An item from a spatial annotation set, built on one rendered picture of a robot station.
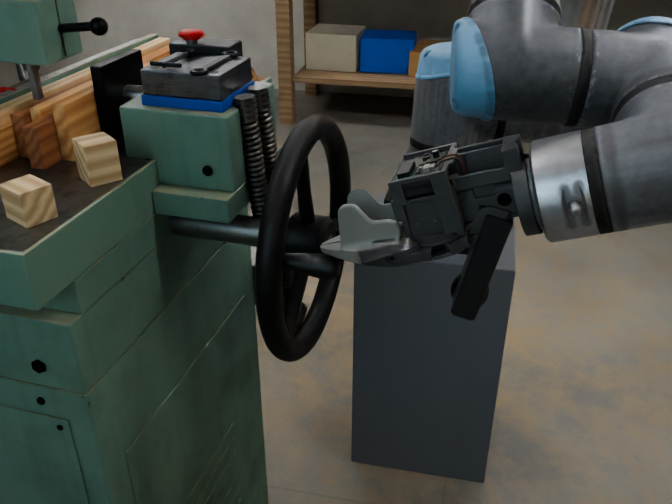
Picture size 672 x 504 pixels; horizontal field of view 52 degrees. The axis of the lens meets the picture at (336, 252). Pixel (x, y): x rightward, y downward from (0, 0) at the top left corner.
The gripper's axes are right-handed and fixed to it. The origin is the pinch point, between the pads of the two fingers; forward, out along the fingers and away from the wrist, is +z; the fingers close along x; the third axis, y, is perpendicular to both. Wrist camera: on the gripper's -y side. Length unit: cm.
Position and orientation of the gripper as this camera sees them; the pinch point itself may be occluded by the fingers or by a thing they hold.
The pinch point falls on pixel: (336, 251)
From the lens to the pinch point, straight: 68.7
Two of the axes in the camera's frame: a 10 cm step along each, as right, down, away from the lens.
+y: -3.3, -8.6, -3.8
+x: -2.8, 4.7, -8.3
